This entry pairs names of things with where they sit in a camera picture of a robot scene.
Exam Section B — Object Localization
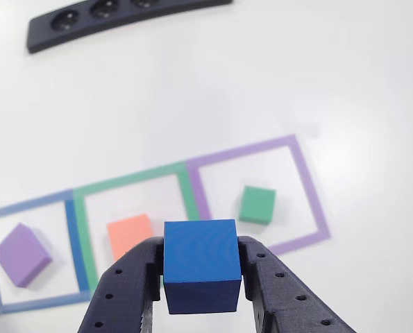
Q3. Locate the orange cube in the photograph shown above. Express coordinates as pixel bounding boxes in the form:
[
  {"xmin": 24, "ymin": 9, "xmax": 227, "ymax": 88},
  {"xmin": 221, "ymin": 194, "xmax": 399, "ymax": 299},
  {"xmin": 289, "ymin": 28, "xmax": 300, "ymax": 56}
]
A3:
[{"xmin": 106, "ymin": 213, "xmax": 155, "ymax": 263}]

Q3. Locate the small blue cube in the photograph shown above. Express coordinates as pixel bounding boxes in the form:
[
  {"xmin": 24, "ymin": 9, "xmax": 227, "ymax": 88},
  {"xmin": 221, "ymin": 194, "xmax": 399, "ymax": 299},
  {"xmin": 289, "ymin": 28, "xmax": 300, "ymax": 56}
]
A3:
[{"xmin": 163, "ymin": 219, "xmax": 243, "ymax": 316}]

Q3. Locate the green cube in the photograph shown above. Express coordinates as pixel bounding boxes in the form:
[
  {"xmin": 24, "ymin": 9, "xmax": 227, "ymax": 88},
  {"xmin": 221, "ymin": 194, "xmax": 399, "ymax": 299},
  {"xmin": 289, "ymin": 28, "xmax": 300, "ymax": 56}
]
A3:
[{"xmin": 237, "ymin": 185, "xmax": 277, "ymax": 225}]

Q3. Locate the purple block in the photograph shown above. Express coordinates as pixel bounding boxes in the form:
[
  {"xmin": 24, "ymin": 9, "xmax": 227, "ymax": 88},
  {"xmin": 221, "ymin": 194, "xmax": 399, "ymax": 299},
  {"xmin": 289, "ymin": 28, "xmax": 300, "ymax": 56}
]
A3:
[{"xmin": 0, "ymin": 222, "xmax": 53, "ymax": 289}]

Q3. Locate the black power strip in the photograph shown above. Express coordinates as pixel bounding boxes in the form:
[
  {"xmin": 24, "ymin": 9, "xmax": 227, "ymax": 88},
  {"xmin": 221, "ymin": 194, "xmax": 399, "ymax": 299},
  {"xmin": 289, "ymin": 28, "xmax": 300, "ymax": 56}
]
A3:
[{"xmin": 25, "ymin": 0, "xmax": 235, "ymax": 55}]

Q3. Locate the blue square frame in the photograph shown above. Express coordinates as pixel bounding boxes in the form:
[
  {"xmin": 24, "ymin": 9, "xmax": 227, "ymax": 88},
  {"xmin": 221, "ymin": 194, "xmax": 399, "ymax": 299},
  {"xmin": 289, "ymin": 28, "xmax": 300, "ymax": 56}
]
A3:
[{"xmin": 0, "ymin": 189, "xmax": 94, "ymax": 316}]

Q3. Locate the purple square frame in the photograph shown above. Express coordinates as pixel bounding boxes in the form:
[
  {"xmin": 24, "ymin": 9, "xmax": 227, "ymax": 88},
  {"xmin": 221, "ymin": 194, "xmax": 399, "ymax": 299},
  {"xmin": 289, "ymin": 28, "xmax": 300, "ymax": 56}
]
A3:
[{"xmin": 185, "ymin": 134, "xmax": 332, "ymax": 257}]

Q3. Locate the green square frame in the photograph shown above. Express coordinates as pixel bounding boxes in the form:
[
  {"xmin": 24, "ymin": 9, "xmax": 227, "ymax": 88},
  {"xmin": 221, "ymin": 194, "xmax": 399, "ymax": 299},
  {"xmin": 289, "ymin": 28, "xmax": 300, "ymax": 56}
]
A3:
[{"xmin": 72, "ymin": 161, "xmax": 202, "ymax": 291}]

